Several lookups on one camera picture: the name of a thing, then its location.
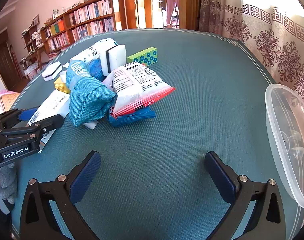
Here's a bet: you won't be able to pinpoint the small white black-striped sponge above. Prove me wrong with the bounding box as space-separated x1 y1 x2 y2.
41 62 62 82

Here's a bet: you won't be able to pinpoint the clear plastic container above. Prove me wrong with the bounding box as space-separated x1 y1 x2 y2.
265 83 304 208

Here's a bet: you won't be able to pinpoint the patterned curtain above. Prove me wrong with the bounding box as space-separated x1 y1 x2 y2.
198 0 304 105

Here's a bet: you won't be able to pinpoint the rows of books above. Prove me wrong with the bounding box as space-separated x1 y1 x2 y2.
45 0 116 52

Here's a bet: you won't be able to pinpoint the hanging pink pants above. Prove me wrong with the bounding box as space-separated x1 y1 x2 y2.
166 0 182 27

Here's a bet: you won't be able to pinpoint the yellow and orange toy block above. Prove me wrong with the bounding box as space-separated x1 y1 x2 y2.
54 76 72 95

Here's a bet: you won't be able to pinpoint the white box with barcode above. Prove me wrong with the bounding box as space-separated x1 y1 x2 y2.
28 90 71 153

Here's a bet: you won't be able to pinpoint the small wooden shelf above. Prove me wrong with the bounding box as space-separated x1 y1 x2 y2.
20 25 46 79

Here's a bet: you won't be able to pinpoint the dark wooden cabinet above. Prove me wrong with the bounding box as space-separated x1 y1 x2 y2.
0 30 21 90

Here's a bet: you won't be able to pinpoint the white packet with red edge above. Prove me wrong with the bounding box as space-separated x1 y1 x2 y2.
109 62 176 117

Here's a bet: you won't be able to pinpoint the person's left hand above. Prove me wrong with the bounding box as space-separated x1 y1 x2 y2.
0 164 18 213

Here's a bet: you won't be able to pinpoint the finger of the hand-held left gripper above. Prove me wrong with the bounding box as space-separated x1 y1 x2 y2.
0 114 65 140
0 108 38 131

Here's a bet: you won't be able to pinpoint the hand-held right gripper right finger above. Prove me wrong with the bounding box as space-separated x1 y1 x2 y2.
204 151 286 240

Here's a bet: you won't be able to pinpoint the blue-edged packet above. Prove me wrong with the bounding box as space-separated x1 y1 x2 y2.
107 105 157 128

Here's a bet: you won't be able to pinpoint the teal fabric pouch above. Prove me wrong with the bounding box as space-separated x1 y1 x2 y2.
66 59 117 127

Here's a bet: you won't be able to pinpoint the blue plastic bag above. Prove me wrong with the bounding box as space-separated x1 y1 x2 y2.
88 59 105 82

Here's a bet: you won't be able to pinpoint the large white black-striped sponge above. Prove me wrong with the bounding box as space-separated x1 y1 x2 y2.
100 44 127 77

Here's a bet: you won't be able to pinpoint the wooden door frame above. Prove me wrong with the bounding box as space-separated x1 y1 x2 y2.
124 0 152 29

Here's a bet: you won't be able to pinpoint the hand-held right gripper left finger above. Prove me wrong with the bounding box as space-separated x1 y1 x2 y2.
19 150 102 240

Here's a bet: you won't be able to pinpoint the wooden door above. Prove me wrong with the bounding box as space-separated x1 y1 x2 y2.
178 0 201 30

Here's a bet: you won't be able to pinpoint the white medical packet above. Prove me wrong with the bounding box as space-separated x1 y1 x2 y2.
71 38 117 65

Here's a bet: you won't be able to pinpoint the green block with blue dots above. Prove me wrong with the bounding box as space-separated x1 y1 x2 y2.
127 47 159 67

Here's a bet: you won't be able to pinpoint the wooden bookshelf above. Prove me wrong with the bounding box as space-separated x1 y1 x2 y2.
40 0 122 55

